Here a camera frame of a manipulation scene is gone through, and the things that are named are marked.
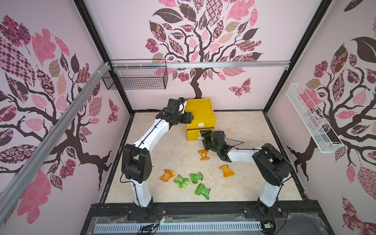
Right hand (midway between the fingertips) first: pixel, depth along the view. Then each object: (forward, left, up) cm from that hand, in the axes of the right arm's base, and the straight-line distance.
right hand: (198, 135), depth 92 cm
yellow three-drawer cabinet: (+5, -3, +11) cm, 13 cm away
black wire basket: (+95, +67, -12) cm, 117 cm away
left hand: (+6, +7, +9) cm, 13 cm away
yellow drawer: (0, +3, +1) cm, 3 cm away
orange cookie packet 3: (-22, +20, -9) cm, 31 cm away
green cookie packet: (-26, +10, -10) cm, 30 cm away
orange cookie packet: (-8, -3, -9) cm, 13 cm away
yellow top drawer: (+2, -1, +9) cm, 10 cm away
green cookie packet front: (-31, 0, -10) cm, 32 cm away
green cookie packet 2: (-24, +3, -10) cm, 26 cm away
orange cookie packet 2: (-21, -17, -11) cm, 29 cm away
